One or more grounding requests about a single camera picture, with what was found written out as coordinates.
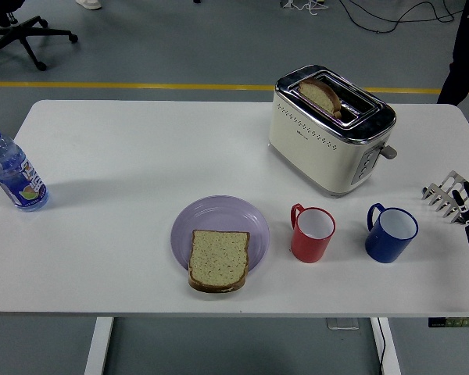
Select blue enamel cup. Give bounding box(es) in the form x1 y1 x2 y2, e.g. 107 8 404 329
364 202 419 264

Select red enamel cup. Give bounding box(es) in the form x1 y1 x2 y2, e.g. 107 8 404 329
289 202 336 263

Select upright bread slice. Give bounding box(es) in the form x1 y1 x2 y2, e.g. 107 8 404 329
298 78 342 120

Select flat bread slice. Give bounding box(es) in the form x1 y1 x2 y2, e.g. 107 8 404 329
188 229 251 294

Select metal toast rack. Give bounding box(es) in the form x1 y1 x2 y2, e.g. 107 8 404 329
421 170 469 225

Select black table control panel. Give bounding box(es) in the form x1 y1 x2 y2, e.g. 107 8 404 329
428 317 469 328

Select white table leg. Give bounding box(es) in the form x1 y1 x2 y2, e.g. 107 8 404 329
84 316 115 375
370 316 402 375

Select person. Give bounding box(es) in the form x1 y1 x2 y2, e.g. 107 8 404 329
436 0 469 145

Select cream chrome toaster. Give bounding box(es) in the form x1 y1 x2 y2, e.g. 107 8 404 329
268 64 398 198

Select purple plate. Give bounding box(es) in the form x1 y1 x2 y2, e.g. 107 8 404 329
170 195 270 274

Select blue-capped water bottle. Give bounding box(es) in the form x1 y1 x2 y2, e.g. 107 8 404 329
0 123 50 213

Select black office chair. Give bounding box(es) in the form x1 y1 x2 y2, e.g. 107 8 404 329
0 0 79 72

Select black cable under table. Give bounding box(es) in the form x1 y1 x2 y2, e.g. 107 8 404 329
374 318 388 375

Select clear bracket under table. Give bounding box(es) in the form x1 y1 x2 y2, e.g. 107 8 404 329
326 318 360 331

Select black floor cable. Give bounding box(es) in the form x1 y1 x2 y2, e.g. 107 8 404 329
338 0 464 34

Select white floor cables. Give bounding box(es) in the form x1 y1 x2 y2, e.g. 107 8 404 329
280 0 329 16

